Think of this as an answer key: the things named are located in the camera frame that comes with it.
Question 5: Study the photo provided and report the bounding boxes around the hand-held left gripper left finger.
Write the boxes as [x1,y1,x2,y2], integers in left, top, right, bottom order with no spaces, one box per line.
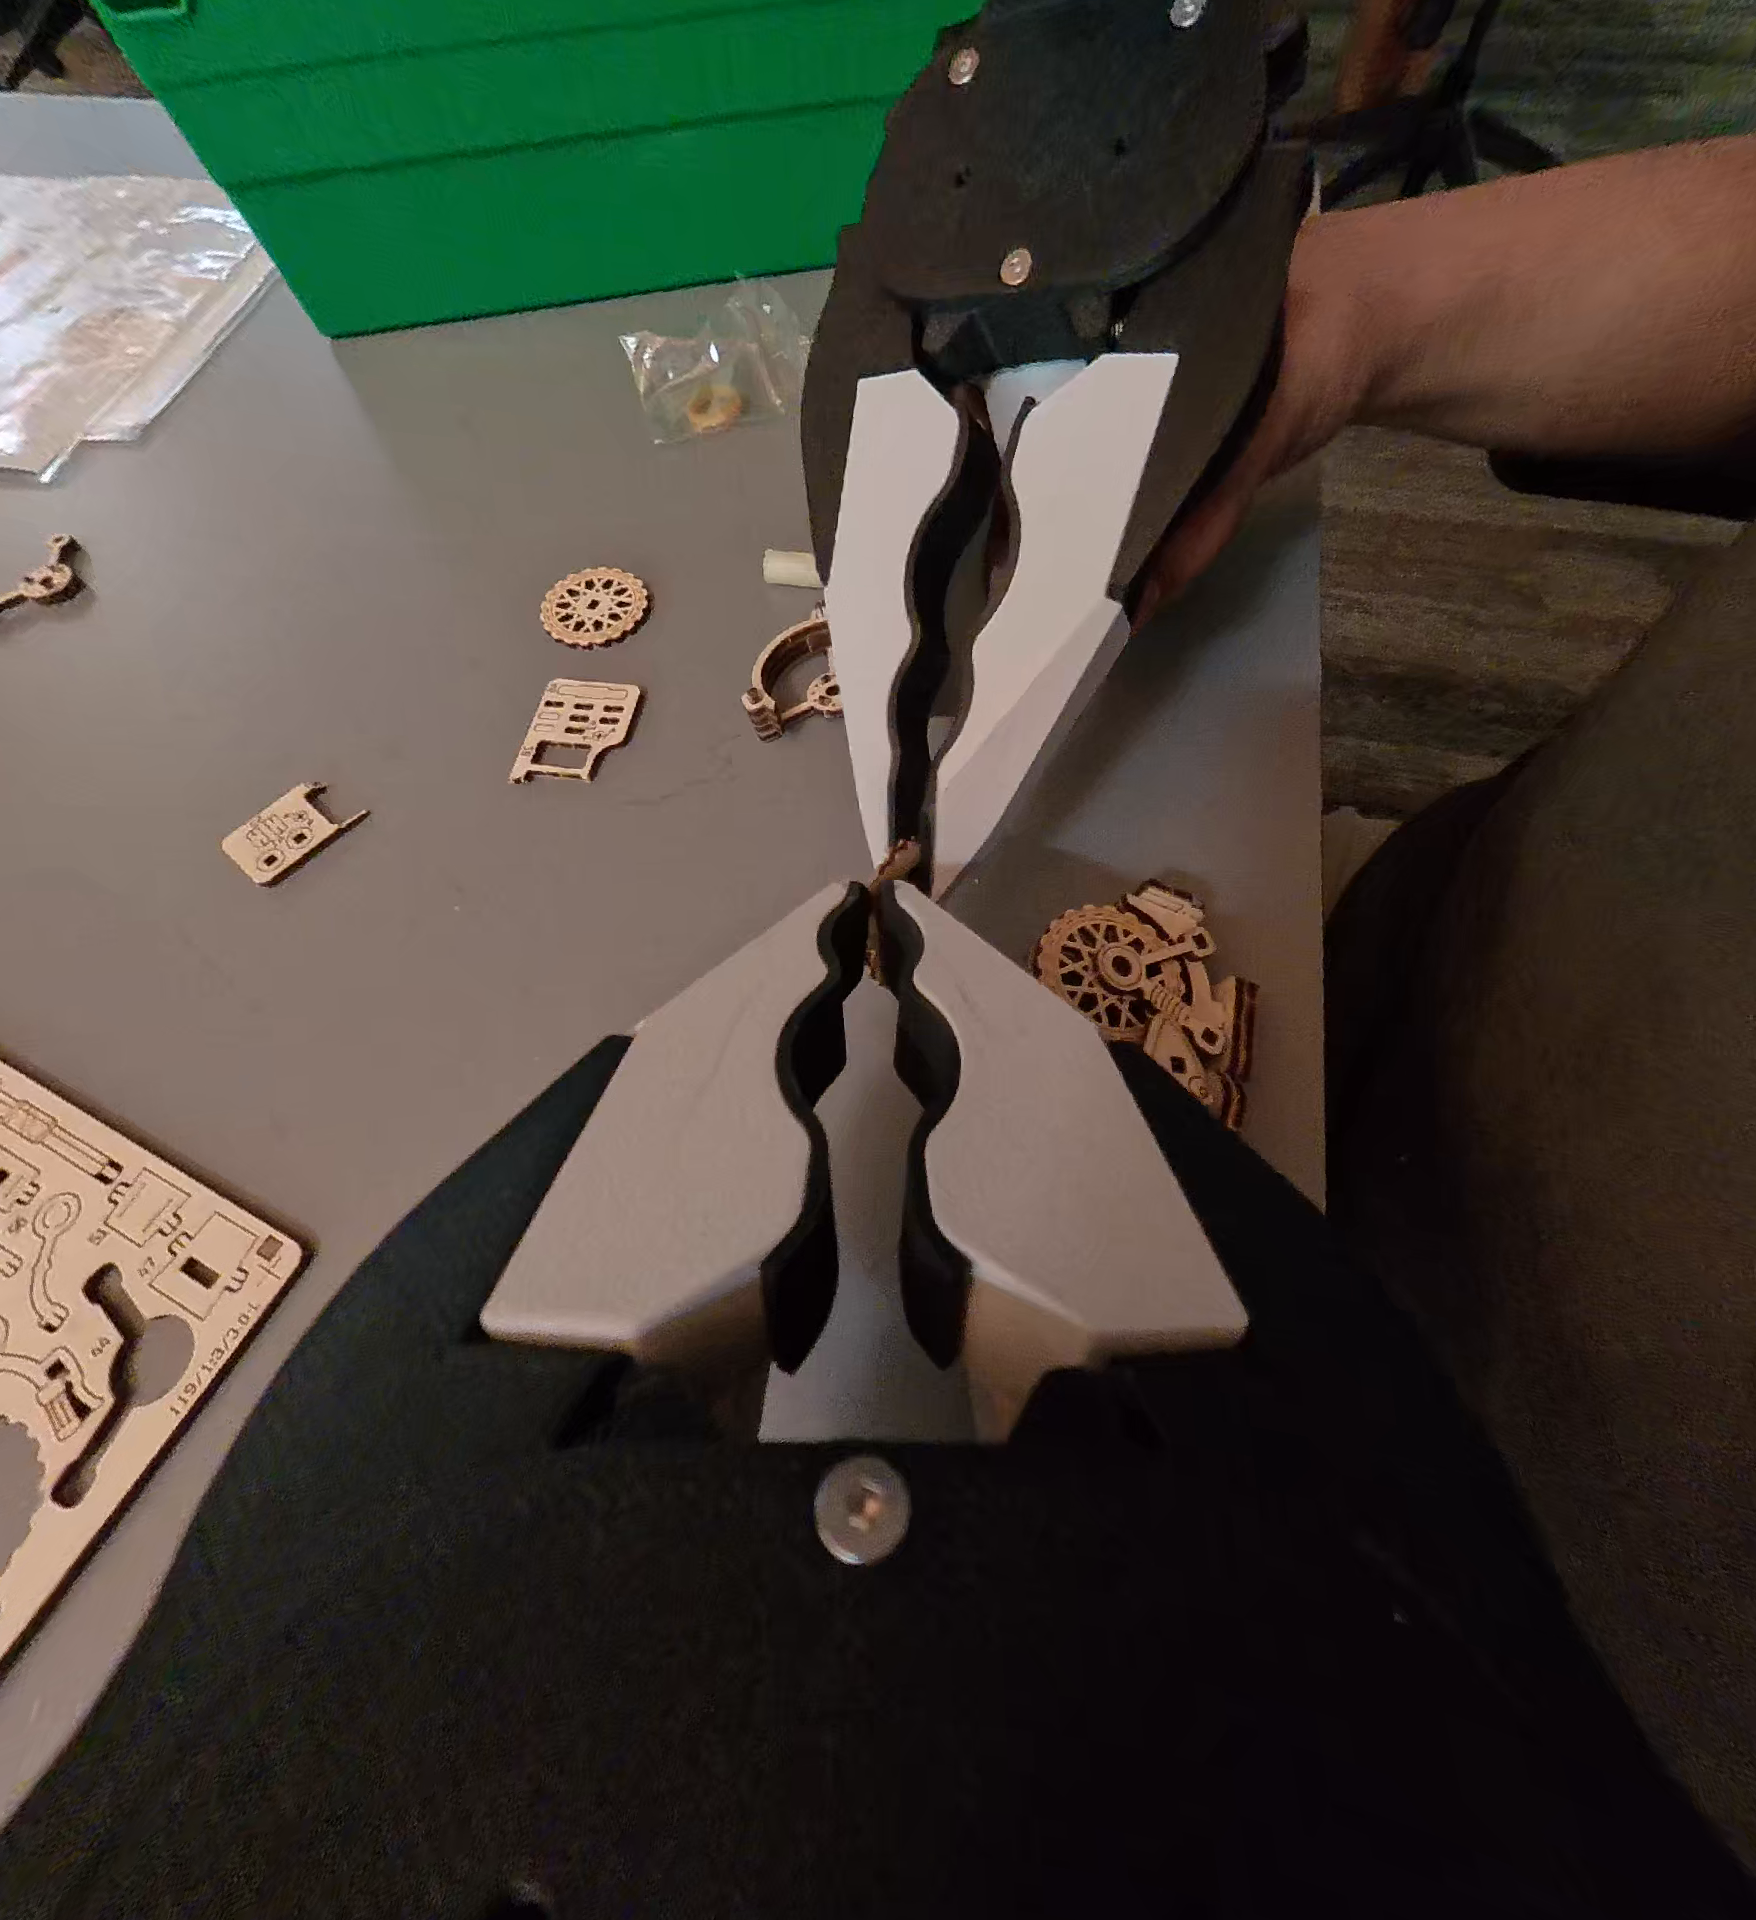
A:
[478,883,876,1437]

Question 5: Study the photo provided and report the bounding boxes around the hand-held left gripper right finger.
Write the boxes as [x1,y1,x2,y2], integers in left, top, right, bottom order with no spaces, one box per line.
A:
[890,886,1253,1442]

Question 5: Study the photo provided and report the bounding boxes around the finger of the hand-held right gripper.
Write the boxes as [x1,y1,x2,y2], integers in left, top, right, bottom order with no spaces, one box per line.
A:
[914,349,1182,902]
[832,371,1003,886]

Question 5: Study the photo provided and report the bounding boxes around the wooden spoked wheel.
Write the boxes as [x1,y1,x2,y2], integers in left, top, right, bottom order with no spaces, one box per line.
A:
[859,836,919,986]

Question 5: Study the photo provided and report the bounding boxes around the person's right forearm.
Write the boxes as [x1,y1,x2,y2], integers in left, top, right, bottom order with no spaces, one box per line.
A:
[1290,120,1756,481]

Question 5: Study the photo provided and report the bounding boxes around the grey desk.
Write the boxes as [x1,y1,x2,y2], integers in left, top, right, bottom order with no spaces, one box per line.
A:
[0,97,1330,1877]

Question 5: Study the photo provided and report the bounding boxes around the person's right hand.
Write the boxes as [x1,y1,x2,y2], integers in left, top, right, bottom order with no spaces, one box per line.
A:
[1124,216,1372,631]

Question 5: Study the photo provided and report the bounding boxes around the wooden clamp-shaped assembly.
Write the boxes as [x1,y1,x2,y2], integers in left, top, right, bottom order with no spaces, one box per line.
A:
[740,605,850,745]

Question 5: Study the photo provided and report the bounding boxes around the wooden model vehicle assembly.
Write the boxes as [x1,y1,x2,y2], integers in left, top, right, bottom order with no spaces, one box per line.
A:
[1029,883,1259,1129]

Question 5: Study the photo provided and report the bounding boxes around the clear bag of small parts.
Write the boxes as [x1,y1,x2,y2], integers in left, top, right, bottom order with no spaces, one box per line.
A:
[620,277,827,447]

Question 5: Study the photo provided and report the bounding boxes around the small wooden gear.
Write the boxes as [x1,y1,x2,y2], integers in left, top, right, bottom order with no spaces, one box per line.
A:
[539,568,654,654]

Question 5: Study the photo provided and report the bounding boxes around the slotted flat wooden part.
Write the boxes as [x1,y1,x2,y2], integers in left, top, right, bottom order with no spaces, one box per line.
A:
[506,678,642,785]

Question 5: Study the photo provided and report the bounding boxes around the black office chair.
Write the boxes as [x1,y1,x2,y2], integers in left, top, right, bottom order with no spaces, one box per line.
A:
[1320,0,1569,212]

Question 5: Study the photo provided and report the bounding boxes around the plywood sheet with keyhole cutouts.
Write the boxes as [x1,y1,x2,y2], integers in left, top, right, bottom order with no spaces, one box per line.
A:
[0,1004,310,1754]

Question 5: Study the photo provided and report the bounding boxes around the small square wooden piece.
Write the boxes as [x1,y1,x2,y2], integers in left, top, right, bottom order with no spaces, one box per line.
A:
[221,781,370,888]

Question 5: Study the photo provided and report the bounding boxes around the green plastic bin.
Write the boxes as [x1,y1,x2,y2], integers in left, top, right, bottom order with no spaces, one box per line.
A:
[89,0,984,339]

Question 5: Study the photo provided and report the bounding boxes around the person's olive shirt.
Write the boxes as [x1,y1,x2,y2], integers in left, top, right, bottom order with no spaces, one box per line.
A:
[1320,435,1756,1920]

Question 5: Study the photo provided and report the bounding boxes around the clear plastic sleeve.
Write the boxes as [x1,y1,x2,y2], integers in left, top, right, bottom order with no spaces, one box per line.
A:
[0,177,276,485]

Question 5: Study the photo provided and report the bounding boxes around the wooden lever piece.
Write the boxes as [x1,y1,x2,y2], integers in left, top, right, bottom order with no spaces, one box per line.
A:
[0,535,85,628]

